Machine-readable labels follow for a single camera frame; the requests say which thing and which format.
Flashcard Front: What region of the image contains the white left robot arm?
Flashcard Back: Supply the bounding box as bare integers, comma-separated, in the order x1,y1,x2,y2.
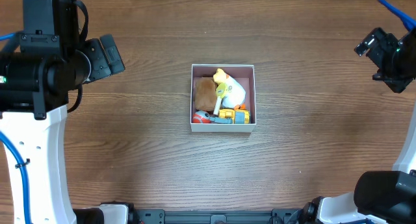
1,34,138,223

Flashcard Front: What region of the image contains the white plush duck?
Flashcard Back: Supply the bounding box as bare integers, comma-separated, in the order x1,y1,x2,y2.
213,68,246,110

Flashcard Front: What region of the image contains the yellow toy bulldozer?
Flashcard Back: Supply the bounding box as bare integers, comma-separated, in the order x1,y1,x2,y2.
209,109,251,124

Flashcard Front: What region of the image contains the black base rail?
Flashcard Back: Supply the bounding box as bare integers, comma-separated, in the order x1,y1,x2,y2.
136,208,302,224

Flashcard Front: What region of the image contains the brown plush bear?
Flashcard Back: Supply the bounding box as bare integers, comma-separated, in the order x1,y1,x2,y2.
194,77,217,112

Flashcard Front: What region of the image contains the white box pink interior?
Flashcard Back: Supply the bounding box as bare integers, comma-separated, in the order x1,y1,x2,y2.
190,64,256,132

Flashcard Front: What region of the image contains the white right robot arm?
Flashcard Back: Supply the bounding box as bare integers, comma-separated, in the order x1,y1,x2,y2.
297,27,415,223

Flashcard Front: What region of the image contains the yellow wooden rattle drum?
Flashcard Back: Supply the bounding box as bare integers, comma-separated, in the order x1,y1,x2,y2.
213,83,228,116

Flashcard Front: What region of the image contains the red toy ball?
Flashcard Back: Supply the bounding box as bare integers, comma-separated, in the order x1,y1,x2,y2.
192,110,211,124

